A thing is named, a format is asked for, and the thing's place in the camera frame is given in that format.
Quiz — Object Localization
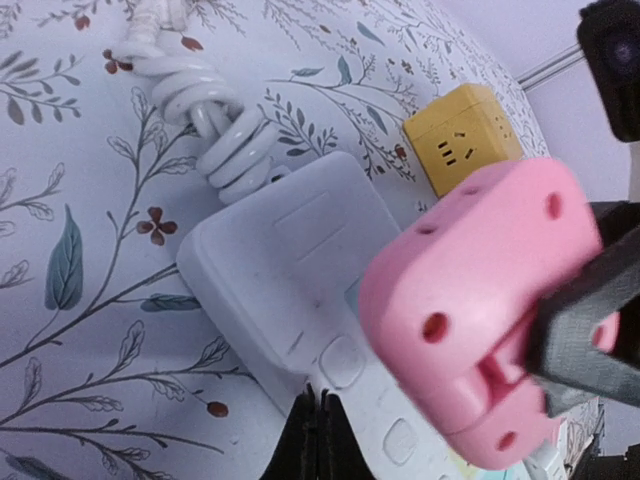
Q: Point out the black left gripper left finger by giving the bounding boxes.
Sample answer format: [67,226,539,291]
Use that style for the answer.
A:
[260,384,323,480]

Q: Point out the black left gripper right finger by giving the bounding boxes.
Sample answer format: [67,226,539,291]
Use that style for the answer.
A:
[319,390,375,480]

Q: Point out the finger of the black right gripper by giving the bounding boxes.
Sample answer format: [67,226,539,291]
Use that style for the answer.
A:
[525,201,639,415]

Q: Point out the pink plug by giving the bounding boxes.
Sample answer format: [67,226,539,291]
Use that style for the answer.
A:
[358,158,602,470]

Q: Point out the white power strip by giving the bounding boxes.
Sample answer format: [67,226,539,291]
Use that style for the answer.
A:
[175,151,571,480]

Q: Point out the yellow cube socket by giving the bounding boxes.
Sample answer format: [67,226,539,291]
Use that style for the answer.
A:
[403,83,524,198]

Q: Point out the aluminium corner post right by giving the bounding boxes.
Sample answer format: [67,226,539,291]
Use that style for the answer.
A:
[517,44,584,92]

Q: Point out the white strip power cord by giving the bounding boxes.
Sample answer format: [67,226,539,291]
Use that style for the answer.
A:
[109,0,294,204]

